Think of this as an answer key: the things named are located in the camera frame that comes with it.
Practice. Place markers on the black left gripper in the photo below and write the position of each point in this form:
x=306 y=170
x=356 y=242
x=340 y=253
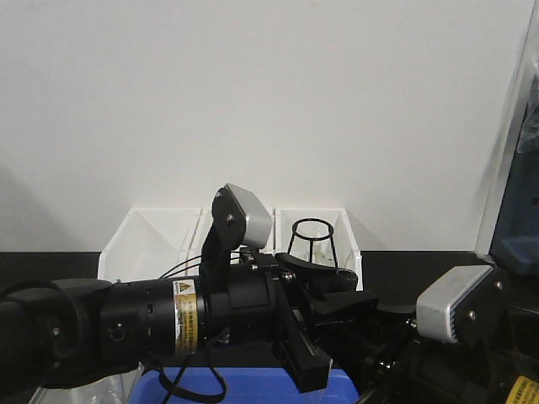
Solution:
x=245 y=302

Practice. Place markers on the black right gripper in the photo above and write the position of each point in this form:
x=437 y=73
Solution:
x=389 y=361

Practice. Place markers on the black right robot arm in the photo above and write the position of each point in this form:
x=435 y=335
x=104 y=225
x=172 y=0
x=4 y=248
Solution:
x=513 y=350

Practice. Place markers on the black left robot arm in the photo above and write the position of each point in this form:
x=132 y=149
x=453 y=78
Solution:
x=72 y=332

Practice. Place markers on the grey blue pegboard drying rack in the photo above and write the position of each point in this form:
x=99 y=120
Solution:
x=515 y=240

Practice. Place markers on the right white storage bin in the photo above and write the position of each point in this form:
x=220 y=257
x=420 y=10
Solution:
x=347 y=250

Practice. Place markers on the white storage bin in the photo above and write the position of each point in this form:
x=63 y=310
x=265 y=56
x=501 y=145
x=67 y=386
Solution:
x=148 y=242
x=347 y=250
x=203 y=227

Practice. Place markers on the middle white storage bin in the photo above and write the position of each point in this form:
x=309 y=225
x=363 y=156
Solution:
x=203 y=227

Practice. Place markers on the left white storage bin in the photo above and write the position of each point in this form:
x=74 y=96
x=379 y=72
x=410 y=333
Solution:
x=148 y=242

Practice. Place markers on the blue plastic tray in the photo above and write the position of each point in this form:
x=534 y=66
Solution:
x=248 y=385

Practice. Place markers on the clear glass beaker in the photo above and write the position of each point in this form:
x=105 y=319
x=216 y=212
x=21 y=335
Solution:
x=116 y=389

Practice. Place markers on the clear plastic bag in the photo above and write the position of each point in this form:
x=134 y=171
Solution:
x=528 y=141

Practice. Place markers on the grey metal tray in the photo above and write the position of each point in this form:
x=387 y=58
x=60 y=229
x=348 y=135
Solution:
x=37 y=396

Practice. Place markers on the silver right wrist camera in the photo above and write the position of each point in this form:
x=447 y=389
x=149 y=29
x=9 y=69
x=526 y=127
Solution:
x=465 y=305

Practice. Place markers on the black wire tripod stand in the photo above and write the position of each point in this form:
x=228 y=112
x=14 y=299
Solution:
x=312 y=240

